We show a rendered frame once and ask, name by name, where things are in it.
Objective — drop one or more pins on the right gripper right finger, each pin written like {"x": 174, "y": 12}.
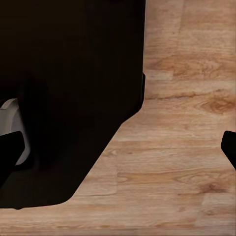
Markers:
{"x": 228, "y": 146}

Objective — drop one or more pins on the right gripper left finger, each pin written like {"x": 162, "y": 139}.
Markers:
{"x": 11, "y": 148}

